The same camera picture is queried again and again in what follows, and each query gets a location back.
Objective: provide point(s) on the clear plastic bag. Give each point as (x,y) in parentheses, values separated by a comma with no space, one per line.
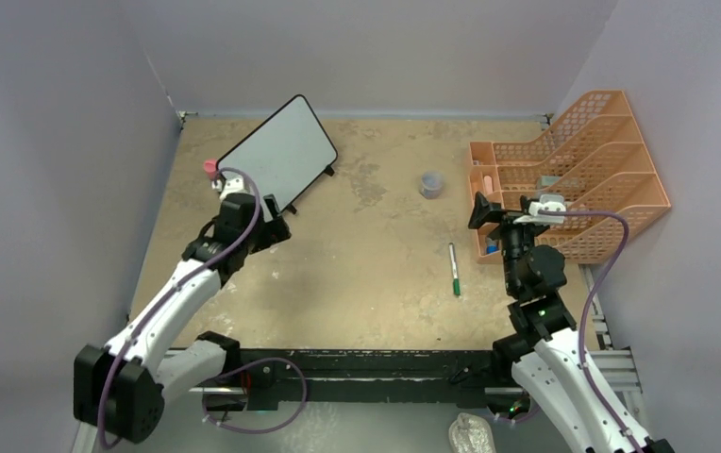
(470,433)

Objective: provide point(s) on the aluminium frame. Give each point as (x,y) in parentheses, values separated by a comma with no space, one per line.
(617,365)

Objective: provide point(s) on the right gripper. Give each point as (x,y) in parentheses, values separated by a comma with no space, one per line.
(484,211)

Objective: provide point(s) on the clear jar of paperclips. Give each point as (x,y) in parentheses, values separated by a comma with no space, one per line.
(432,184)

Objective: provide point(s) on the pink cap bottle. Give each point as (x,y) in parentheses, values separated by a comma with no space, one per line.
(210,167)

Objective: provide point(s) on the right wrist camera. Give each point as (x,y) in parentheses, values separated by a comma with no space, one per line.
(552,207)

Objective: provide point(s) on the green whiteboard marker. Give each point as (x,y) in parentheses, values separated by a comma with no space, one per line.
(456,287)

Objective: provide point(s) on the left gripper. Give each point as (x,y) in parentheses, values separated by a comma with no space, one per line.
(273,231)

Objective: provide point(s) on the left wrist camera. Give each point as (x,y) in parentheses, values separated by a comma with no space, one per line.
(230,185)

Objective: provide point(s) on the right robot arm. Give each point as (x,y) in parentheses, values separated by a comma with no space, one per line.
(547,354)

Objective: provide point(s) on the small whiteboard black frame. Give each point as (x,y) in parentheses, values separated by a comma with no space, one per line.
(286,154)

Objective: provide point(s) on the orange plastic file organizer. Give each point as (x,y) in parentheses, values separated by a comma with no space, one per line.
(595,156)

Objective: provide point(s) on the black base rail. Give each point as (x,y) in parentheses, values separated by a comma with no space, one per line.
(466,379)

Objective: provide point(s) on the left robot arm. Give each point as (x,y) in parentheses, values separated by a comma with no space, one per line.
(122,387)

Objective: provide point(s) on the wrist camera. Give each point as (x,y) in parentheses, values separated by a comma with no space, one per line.
(552,207)
(230,185)

